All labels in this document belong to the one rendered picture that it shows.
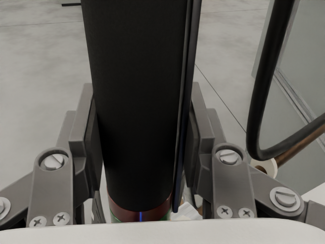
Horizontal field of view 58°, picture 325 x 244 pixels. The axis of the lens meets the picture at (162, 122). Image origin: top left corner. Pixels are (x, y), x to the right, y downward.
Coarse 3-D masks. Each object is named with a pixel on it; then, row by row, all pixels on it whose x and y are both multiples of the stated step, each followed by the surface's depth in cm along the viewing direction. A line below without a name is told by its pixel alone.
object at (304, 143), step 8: (320, 128) 31; (312, 136) 30; (296, 144) 29; (304, 144) 29; (288, 152) 28; (296, 152) 29; (280, 160) 27; (288, 160) 28; (264, 168) 26; (200, 208) 23
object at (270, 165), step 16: (288, 0) 14; (272, 16) 15; (288, 16) 15; (272, 32) 15; (272, 48) 16; (272, 64) 16; (256, 80) 18; (256, 96) 18; (256, 112) 19; (256, 128) 20; (304, 128) 29; (256, 144) 21; (288, 144) 27; (256, 160) 27; (272, 160) 25; (272, 176) 26
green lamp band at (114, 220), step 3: (171, 204) 16; (111, 213) 15; (168, 213) 15; (111, 216) 15; (114, 216) 15; (165, 216) 15; (168, 216) 15; (111, 219) 16; (114, 219) 15; (117, 219) 15; (162, 219) 15; (165, 219) 15; (168, 219) 16; (114, 222) 15; (117, 222) 15; (120, 222) 15
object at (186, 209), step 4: (184, 204) 23; (188, 204) 23; (180, 208) 23; (184, 208) 23; (188, 208) 23; (192, 208) 23; (172, 212) 22; (180, 212) 22; (184, 212) 22; (188, 212) 22; (192, 212) 23; (196, 212) 23; (172, 216) 22; (176, 216) 22; (180, 216) 22; (188, 216) 22; (192, 216) 22; (196, 216) 22; (200, 216) 22
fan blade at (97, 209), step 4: (96, 192) 75; (96, 196) 74; (100, 196) 71; (92, 200) 79; (96, 200) 74; (100, 200) 70; (92, 204) 79; (96, 204) 73; (100, 204) 69; (92, 208) 79; (96, 208) 73; (100, 208) 69; (92, 212) 79; (96, 212) 73; (100, 212) 69; (96, 216) 73; (100, 216) 69; (92, 220) 80; (96, 220) 74; (100, 220) 69; (104, 220) 65
